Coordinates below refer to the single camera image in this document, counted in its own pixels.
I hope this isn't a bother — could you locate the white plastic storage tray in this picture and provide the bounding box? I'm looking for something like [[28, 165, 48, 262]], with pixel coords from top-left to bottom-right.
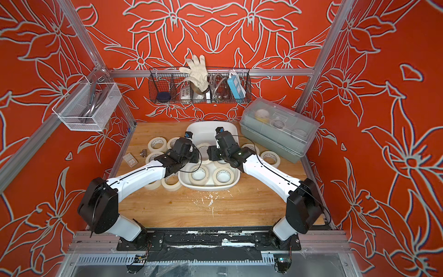
[[178, 121, 241, 191]]

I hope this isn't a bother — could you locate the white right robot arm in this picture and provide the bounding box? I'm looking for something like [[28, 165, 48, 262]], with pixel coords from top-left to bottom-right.
[[207, 127, 325, 241]]

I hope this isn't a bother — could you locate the dark blue round object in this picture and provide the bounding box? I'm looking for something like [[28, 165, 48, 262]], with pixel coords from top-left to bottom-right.
[[156, 91, 171, 103]]

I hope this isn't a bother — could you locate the beige masking tape roll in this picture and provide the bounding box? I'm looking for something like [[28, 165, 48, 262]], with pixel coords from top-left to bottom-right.
[[161, 173, 182, 192], [197, 143, 211, 165], [145, 151, 164, 164], [144, 180, 162, 190], [167, 137, 180, 150], [213, 167, 235, 186], [260, 151, 281, 168], [242, 143, 260, 155], [189, 165, 210, 186], [148, 137, 168, 152]]

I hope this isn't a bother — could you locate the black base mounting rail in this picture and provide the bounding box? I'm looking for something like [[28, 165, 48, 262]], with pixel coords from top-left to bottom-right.
[[117, 226, 301, 252]]

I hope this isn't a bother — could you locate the translucent lidded storage box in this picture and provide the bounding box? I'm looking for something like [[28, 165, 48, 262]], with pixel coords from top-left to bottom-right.
[[240, 98, 320, 163]]

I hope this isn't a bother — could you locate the white work glove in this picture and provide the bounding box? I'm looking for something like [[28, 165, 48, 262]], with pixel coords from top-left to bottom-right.
[[179, 55, 209, 93]]

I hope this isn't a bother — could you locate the blue white box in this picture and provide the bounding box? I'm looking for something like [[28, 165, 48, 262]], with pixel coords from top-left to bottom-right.
[[227, 70, 246, 102]]

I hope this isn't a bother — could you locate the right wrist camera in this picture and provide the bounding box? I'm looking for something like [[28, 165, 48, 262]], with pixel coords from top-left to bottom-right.
[[216, 127, 225, 135]]

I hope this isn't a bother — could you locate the white mesh wall basket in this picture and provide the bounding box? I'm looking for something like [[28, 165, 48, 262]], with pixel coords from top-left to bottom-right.
[[52, 77, 122, 132]]

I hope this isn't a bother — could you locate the small clear plastic packet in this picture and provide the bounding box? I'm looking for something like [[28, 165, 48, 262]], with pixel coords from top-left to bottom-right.
[[123, 153, 138, 168]]

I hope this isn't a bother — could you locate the black wire wall basket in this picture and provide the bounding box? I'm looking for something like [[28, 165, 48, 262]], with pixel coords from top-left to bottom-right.
[[148, 67, 252, 104]]

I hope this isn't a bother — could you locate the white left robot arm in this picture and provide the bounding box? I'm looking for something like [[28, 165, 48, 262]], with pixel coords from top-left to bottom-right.
[[77, 137, 201, 242]]

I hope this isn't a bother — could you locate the small metal bolt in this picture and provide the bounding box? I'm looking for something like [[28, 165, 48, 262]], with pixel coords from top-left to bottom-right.
[[140, 149, 148, 158]]

